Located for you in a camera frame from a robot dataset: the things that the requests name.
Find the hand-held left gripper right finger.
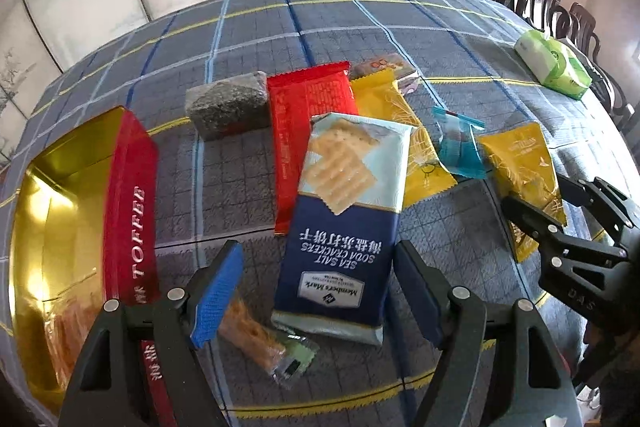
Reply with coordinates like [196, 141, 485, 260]
[394, 239, 583, 427]

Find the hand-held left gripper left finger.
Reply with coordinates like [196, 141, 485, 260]
[59, 239, 246, 427]

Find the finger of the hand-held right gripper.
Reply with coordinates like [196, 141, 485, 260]
[501, 195, 567, 254]
[557, 174, 640, 250]

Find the yellow snack packet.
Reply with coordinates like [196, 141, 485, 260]
[477, 122, 568, 264]
[348, 67, 458, 209]

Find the blue cracker packet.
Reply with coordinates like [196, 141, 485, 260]
[270, 112, 426, 347]

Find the red tin box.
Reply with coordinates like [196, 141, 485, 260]
[10, 106, 178, 427]

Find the orange cracker packet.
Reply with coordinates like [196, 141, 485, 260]
[217, 297, 320, 389]

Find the blue candy wrapper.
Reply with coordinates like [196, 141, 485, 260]
[431, 106, 488, 180]

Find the green tissue pack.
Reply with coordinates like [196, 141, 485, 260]
[514, 29, 592, 101]

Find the red snack packet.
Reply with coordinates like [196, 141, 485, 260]
[266, 61, 360, 237]

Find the dark grey snack block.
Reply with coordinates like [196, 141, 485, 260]
[185, 71, 272, 142]

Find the orange-labelled snack block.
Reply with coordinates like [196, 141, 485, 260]
[348, 54, 421, 95]

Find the blue plaid tablecloth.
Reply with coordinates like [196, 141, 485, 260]
[0, 0, 640, 427]

